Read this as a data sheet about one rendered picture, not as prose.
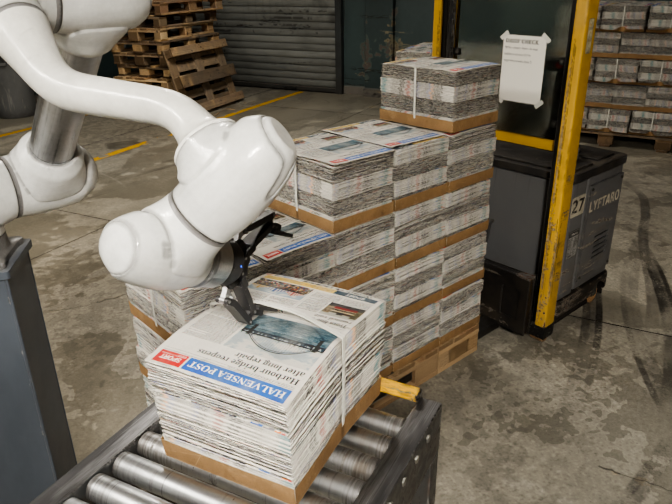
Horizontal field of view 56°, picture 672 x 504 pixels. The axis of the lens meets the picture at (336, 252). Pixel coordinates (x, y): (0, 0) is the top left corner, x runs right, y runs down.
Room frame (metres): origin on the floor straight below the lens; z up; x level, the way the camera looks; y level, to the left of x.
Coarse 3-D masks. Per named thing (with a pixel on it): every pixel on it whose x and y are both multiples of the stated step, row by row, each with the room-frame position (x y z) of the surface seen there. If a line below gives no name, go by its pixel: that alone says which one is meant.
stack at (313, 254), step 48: (288, 240) 1.90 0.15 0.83; (336, 240) 1.95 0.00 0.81; (384, 240) 2.11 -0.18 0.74; (432, 240) 2.29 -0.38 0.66; (144, 288) 1.75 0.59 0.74; (192, 288) 1.58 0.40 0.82; (384, 288) 2.10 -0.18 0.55; (432, 288) 2.29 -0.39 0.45; (144, 336) 1.78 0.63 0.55; (384, 336) 2.11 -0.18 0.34; (432, 336) 2.30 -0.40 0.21
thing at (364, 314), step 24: (264, 288) 1.17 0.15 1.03; (288, 288) 1.17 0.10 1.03; (312, 288) 1.17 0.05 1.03; (336, 288) 1.18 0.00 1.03; (288, 312) 1.06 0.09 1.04; (312, 312) 1.06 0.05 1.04; (336, 312) 1.06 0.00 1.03; (360, 312) 1.07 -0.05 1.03; (384, 312) 1.13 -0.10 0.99; (360, 336) 1.03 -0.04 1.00; (360, 360) 1.04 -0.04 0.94; (360, 384) 1.05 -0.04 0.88
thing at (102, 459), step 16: (144, 416) 1.06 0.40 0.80; (128, 432) 1.01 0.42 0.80; (144, 432) 1.01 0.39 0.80; (112, 448) 0.97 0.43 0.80; (128, 448) 0.97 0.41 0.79; (80, 464) 0.92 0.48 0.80; (96, 464) 0.92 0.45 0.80; (112, 464) 0.94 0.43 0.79; (64, 480) 0.88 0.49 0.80; (80, 480) 0.88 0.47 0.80; (48, 496) 0.85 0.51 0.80; (64, 496) 0.85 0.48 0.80; (80, 496) 0.86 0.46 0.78
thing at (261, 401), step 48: (192, 336) 0.98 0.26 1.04; (240, 336) 0.98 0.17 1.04; (288, 336) 0.97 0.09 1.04; (192, 384) 0.88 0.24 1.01; (240, 384) 0.85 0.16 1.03; (288, 384) 0.84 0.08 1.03; (192, 432) 0.91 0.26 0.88; (240, 432) 0.85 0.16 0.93; (288, 432) 0.80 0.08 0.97; (288, 480) 0.82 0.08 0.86
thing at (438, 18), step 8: (440, 0) 3.08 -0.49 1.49; (448, 0) 3.07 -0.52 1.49; (456, 0) 3.10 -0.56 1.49; (440, 8) 3.08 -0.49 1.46; (448, 8) 3.06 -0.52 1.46; (456, 8) 3.11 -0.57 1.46; (440, 16) 3.07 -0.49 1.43; (448, 16) 3.06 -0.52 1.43; (456, 16) 3.10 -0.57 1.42; (440, 24) 3.07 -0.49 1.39; (448, 24) 3.06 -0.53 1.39; (440, 32) 3.07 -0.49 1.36; (448, 32) 3.12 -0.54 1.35; (440, 40) 3.07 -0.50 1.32; (448, 40) 3.12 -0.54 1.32; (432, 48) 3.10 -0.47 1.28; (440, 48) 3.08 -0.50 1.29; (448, 48) 3.11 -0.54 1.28; (432, 56) 3.10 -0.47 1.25; (440, 56) 3.08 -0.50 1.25; (448, 56) 3.11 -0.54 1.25
